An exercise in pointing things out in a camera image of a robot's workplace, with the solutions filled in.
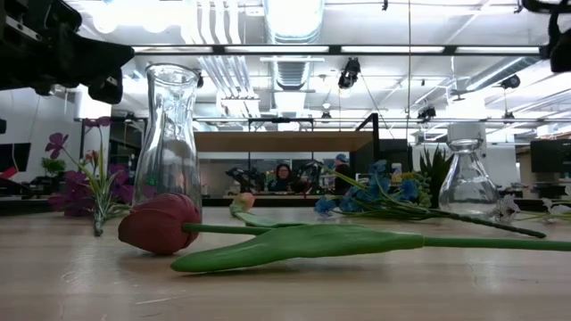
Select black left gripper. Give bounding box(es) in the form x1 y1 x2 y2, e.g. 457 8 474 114
0 0 135 106

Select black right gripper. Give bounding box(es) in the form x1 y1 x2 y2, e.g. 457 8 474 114
520 0 571 75

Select tall glass carafe vase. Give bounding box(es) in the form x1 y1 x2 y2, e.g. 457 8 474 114
132 62 204 224

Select purple artificial flower spray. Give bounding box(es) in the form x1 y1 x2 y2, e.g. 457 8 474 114
44 116 135 237

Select red artificial tulip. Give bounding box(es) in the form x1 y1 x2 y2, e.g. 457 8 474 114
118 193 571 274

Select round glass bulb vase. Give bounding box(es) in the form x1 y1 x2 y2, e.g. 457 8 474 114
438 137 501 218

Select pink artificial tulip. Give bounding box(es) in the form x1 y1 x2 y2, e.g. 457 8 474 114
228 191 256 219

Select blue artificial flower spray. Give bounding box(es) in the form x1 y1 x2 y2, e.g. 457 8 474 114
314 159 548 240

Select wooden shelf black legs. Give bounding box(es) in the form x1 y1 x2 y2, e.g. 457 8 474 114
194 112 381 200

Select small leafy potted plant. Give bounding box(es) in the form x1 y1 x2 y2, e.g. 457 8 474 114
41 157 67 177

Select black computer monitor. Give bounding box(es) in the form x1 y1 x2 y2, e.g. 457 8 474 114
0 142 31 173
529 139 571 174

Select green potted succulent plant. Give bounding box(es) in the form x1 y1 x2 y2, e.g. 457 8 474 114
418 144 456 210

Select person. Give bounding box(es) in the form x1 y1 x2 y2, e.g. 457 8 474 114
267 162 301 193
332 153 353 196

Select black hanging camera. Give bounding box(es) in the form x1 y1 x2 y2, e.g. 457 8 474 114
337 56 362 90

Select black aluminium rig frame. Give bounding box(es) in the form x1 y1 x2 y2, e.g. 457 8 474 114
0 43 571 215

